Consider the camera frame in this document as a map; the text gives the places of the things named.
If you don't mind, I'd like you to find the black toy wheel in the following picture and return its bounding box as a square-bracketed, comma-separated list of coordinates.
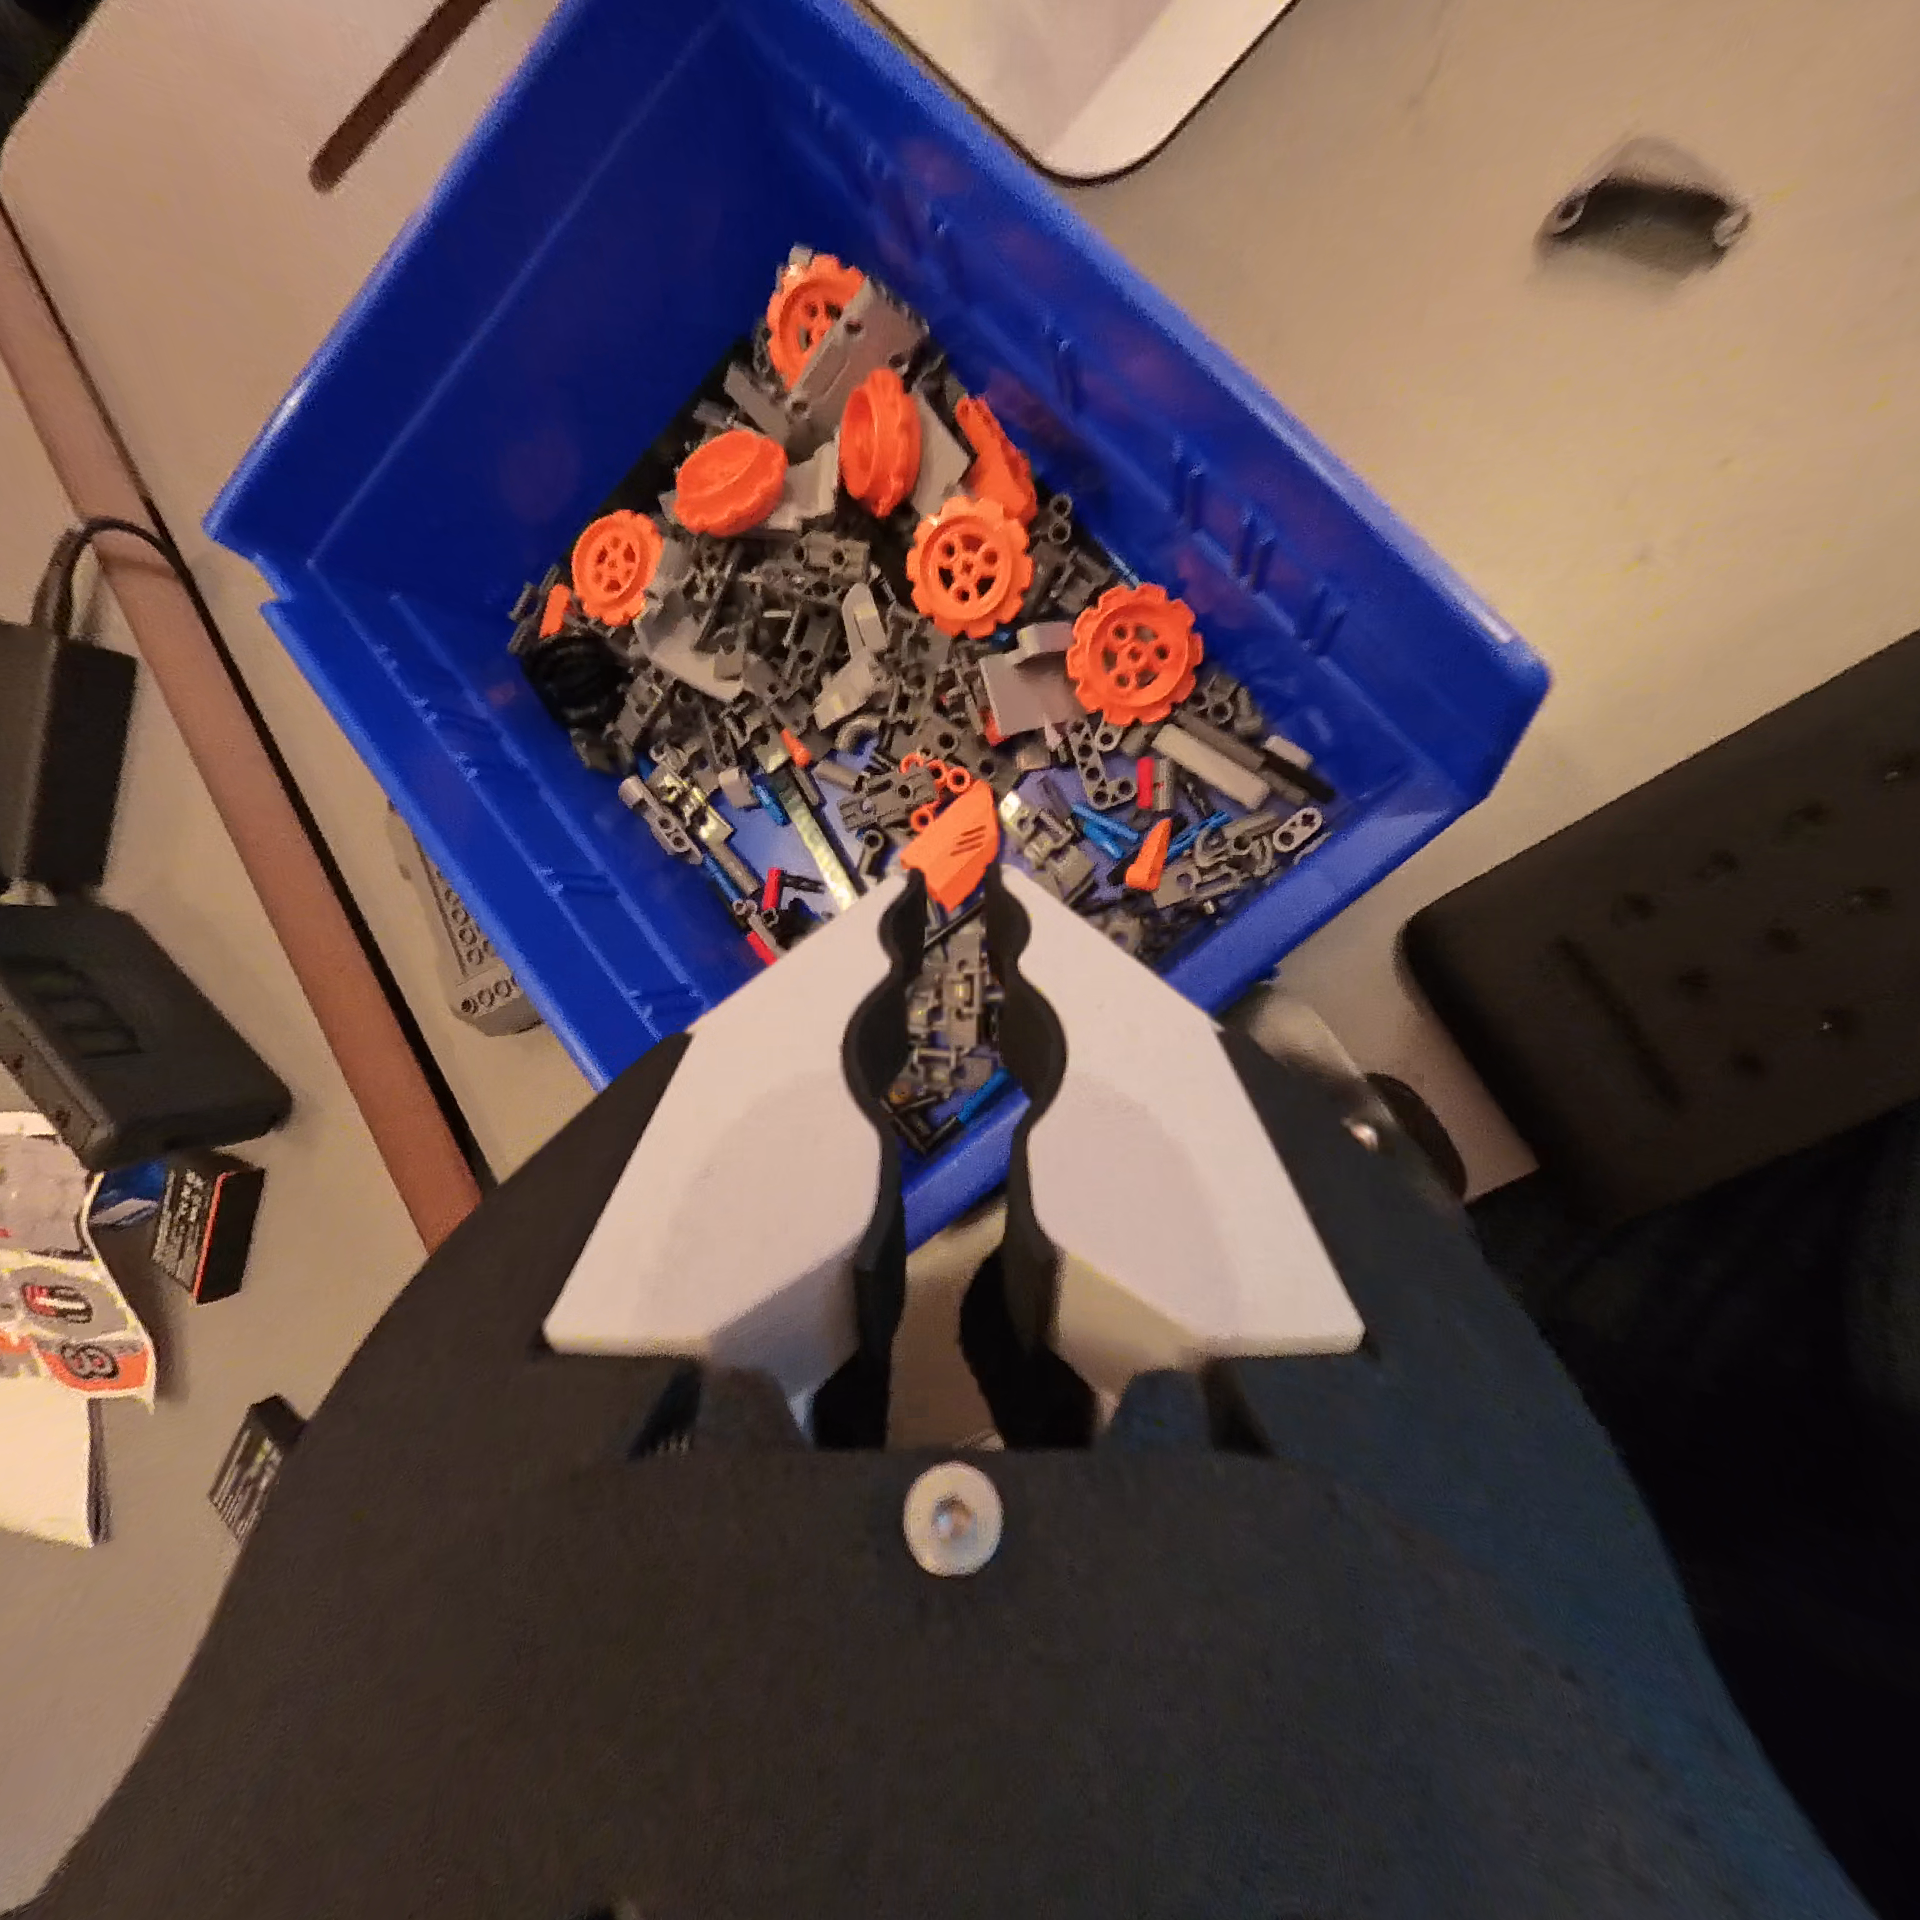
[526, 632, 629, 736]

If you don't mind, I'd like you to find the orange sprocket wheel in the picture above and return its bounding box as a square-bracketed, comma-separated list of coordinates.
[904, 496, 1037, 640]
[1067, 583, 1204, 724]
[673, 430, 794, 540]
[572, 511, 667, 632]
[765, 251, 868, 387]

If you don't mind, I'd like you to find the large orange wheel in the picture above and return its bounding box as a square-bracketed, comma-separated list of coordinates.
[837, 367, 925, 521]

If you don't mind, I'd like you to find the small orange slotted panel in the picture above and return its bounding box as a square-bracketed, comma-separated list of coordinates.
[899, 779, 1002, 912]

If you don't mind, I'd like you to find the black power adapter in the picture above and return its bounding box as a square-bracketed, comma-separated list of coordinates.
[0, 618, 140, 893]

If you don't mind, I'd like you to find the dark grey long beam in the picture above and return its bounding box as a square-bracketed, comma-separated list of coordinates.
[397, 817, 545, 1043]

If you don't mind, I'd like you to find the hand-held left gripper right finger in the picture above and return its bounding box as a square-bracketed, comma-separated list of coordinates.
[985, 870, 1369, 1447]

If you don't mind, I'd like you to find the pile of grey toy parts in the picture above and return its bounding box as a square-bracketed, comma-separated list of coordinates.
[504, 249, 1339, 1155]

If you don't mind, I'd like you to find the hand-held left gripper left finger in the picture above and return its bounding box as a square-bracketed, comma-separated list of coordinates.
[542, 877, 911, 1447]

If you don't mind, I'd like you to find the white paper sheet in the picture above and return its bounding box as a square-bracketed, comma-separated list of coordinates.
[0, 1387, 112, 1551]

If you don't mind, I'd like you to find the printed sticker sheet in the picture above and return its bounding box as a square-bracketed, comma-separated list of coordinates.
[0, 1237, 162, 1413]

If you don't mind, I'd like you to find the black perforated mat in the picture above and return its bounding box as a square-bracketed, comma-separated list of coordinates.
[1398, 632, 1920, 1223]

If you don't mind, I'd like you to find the small grey curved panel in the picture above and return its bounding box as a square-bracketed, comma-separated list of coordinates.
[1541, 142, 1754, 271]

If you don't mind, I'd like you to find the small black box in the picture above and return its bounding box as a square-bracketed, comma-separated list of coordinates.
[149, 1154, 268, 1305]
[204, 1395, 313, 1551]

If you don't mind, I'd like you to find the black cable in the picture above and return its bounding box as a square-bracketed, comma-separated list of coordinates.
[33, 514, 188, 640]

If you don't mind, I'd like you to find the orange toy panel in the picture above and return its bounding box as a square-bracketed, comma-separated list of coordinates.
[952, 395, 1043, 527]

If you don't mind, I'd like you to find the blue tagged parts bin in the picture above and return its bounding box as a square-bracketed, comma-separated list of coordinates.
[203, 0, 1554, 1250]

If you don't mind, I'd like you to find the black flat case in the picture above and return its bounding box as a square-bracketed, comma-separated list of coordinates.
[0, 899, 293, 1175]

